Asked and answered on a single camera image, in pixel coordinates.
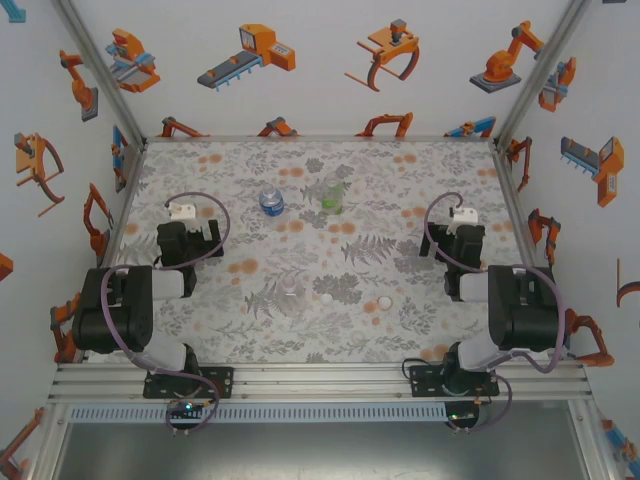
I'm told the blue label plastic bottle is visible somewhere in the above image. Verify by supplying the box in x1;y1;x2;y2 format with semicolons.
258;182;286;219

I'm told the clear unlabelled plastic bottle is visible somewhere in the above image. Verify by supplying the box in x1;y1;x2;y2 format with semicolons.
276;273;310;317

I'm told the green label plastic bottle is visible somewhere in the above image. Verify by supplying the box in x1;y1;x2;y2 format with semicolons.
319;173;346;217

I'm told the floral patterned table cover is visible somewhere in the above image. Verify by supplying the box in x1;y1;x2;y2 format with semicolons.
102;139;556;365

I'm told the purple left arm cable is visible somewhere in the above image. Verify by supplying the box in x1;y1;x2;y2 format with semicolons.
101;191;232;437

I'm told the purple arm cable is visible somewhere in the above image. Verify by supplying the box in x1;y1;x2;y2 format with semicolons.
422;191;567;435
101;191;232;437

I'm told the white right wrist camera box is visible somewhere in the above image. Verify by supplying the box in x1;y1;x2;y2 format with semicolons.
449;205;480;226

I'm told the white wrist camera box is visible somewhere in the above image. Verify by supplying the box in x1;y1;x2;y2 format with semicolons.
166;201;197;222
449;205;480;226

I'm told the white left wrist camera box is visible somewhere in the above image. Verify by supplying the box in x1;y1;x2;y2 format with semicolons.
166;201;197;222

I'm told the aluminium table side rail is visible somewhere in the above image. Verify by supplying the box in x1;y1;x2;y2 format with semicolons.
97;139;149;271
489;142;569;361

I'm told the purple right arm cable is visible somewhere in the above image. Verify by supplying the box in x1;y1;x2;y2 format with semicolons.
422;191;567;435

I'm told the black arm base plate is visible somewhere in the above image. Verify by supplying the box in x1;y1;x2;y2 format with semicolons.
143;366;235;400
408;363;501;399

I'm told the aluminium table end rail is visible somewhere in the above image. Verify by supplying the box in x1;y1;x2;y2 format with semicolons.
144;133;499;144

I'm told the wide aluminium frame rail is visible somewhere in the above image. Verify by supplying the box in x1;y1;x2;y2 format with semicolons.
47;362;594;404

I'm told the aluminium frame post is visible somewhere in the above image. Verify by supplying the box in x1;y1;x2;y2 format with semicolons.
492;0;594;151
49;0;149;151

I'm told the white slotted cable duct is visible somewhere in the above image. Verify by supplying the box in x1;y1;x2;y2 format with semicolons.
67;403;446;424

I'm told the aluminium frame leg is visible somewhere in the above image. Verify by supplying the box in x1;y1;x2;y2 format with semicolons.
27;402;71;480
567;399;619;480

